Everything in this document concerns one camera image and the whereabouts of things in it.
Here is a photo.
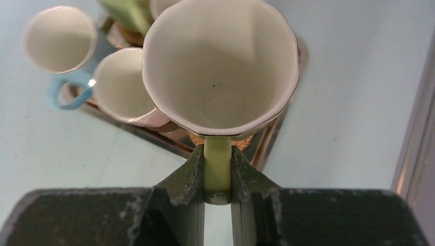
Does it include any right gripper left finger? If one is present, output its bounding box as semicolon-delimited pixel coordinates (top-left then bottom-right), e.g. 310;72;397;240
151;145;205;245

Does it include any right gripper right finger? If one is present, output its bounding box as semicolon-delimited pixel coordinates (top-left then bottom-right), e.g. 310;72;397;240
231;146;281;245

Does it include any woven coaster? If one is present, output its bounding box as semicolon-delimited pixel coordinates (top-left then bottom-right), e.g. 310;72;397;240
188;133;253;151

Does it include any pink cup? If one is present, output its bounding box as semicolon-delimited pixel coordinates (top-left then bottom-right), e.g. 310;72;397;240
149;0;181;20
92;48;170;128

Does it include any yellow-green mug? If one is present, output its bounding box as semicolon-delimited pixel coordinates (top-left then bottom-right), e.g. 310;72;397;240
142;1;299;205

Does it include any light wood coaster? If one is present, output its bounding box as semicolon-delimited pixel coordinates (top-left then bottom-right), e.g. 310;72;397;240
114;22;145;47

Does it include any blue mug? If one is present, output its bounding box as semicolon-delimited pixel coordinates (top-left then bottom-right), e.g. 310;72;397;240
23;6;116;110

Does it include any green cup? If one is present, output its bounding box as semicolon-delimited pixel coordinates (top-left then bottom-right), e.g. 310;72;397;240
99;0;154;36

